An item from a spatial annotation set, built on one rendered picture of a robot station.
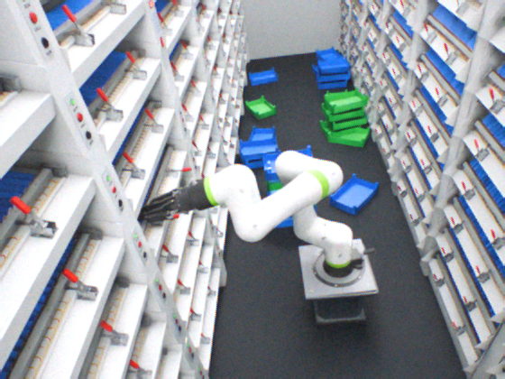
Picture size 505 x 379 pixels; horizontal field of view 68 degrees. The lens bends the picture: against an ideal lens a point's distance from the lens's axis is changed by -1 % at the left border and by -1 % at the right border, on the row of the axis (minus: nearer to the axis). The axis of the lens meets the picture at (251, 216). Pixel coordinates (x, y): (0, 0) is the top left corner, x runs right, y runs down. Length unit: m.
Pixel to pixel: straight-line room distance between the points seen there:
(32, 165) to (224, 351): 1.41
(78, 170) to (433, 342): 1.75
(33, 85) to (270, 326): 1.63
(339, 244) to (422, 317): 0.68
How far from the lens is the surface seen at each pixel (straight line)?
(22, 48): 0.81
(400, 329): 2.11
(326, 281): 1.85
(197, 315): 1.72
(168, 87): 1.53
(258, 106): 4.04
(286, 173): 1.48
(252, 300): 2.19
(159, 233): 1.28
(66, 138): 0.87
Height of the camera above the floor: 1.77
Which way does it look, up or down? 42 degrees down
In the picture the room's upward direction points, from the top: 10 degrees counter-clockwise
